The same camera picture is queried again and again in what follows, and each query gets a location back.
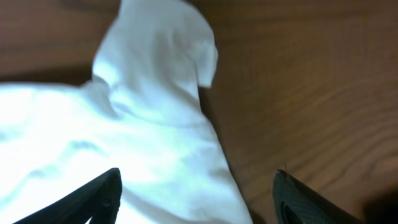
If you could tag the white t-shirt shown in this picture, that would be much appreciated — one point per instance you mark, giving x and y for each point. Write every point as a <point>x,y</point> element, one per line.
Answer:
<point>140,112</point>

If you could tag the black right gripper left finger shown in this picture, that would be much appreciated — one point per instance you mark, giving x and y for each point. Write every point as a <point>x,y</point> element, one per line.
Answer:
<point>96,202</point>

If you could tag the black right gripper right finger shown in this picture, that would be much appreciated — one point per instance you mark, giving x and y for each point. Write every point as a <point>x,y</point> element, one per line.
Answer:
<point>296,203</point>

